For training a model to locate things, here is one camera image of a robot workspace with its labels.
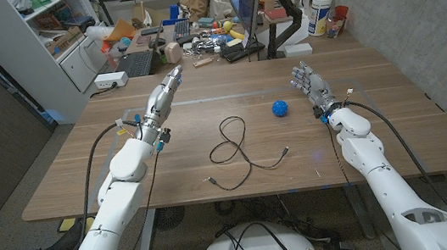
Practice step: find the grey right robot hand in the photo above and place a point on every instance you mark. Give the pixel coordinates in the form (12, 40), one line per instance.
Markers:
(316, 86)

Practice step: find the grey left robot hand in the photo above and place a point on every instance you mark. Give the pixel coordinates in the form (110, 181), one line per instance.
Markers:
(159, 103)

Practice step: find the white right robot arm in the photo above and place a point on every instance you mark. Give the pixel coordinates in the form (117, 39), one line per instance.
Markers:
(389, 190)

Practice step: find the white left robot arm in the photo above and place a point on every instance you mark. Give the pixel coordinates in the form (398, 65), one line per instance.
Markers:
(111, 215)

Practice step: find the blue spiky ball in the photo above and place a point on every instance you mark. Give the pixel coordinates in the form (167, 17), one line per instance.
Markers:
(280, 108)

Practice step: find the yellow ball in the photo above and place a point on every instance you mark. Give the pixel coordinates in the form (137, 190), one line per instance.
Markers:
(227, 25)

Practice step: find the white flat box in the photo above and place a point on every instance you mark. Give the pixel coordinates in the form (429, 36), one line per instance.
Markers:
(298, 49)

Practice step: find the black laptop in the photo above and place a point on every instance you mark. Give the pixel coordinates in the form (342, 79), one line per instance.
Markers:
(137, 64)

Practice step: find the beige rounded box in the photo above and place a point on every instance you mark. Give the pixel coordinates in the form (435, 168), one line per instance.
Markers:
(173, 53)

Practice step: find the white power strip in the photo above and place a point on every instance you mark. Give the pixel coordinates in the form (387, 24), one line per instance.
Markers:
(109, 80)

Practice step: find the small wooden block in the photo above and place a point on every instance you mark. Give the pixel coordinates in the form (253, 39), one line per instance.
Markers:
(203, 62)

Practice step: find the clear glass jar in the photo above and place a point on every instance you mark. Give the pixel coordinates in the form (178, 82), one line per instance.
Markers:
(334, 27)

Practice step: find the white canister with blue label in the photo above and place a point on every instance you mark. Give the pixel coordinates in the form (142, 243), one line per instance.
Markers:
(319, 15)

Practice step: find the black keyboard with grey keys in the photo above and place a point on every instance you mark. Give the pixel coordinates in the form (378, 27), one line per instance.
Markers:
(182, 29)

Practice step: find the red cup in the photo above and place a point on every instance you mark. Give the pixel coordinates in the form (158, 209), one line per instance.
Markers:
(342, 11)

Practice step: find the red book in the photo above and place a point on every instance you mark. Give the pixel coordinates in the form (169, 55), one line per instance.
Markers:
(276, 14)

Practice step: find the orange paper folder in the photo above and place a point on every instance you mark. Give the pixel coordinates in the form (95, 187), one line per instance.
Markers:
(121, 30)

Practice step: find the flat black keyboard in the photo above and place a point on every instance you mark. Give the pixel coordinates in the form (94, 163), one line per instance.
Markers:
(240, 52)

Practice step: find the yellow banana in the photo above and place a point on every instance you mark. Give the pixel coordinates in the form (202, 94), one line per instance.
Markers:
(236, 35)

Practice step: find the cardboard box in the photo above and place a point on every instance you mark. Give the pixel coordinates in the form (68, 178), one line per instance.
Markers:
(63, 41)

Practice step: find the round black floor fan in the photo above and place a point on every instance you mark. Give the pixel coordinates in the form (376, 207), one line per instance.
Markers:
(169, 218)

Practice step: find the grey metal table leg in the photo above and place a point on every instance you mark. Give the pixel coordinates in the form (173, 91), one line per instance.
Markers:
(358, 211)
(147, 237)

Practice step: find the white shelf cabinet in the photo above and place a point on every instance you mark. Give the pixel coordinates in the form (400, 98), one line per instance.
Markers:
(27, 59)

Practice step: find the yellow floor pad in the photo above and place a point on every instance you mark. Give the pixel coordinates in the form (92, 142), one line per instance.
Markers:
(66, 225)

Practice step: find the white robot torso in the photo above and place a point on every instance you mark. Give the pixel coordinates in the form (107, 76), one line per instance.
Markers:
(221, 249)

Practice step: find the black shoe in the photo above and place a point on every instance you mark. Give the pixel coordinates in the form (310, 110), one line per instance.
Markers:
(65, 246)

